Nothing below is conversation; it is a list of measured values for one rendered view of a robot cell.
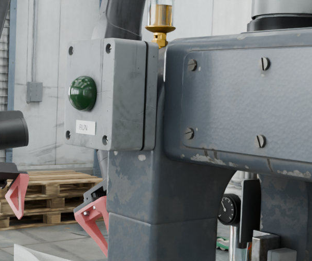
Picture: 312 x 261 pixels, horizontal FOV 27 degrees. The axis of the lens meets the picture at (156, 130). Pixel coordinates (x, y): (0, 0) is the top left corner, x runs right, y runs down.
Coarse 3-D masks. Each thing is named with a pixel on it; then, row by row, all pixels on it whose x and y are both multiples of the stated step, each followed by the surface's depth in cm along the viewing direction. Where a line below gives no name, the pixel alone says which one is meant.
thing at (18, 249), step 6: (18, 246) 111; (18, 252) 111; (24, 252) 109; (30, 252) 109; (36, 252) 108; (18, 258) 111; (24, 258) 109; (30, 258) 106; (36, 258) 103; (42, 258) 107; (48, 258) 106; (54, 258) 105; (60, 258) 104
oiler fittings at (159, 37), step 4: (148, 28) 59; (152, 28) 59; (156, 28) 59; (160, 28) 59; (164, 28) 59; (168, 28) 59; (172, 28) 59; (152, 32) 60; (156, 32) 59; (160, 32) 59; (164, 32) 59; (168, 32) 60; (156, 36) 60; (160, 36) 59; (164, 36) 59; (152, 40) 60; (156, 40) 59; (160, 40) 59; (164, 40) 59; (160, 44) 59; (164, 44) 59; (160, 48) 60
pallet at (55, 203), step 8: (64, 184) 710; (72, 184) 716; (32, 192) 647; (40, 192) 648; (64, 192) 654; (0, 200) 591; (32, 200) 653; (40, 200) 654; (48, 200) 628; (56, 200) 627; (64, 200) 632; (72, 200) 679; (80, 200) 684; (0, 208) 591; (8, 208) 595; (40, 208) 624; (48, 208) 626; (56, 208) 628; (64, 208) 633; (72, 208) 639
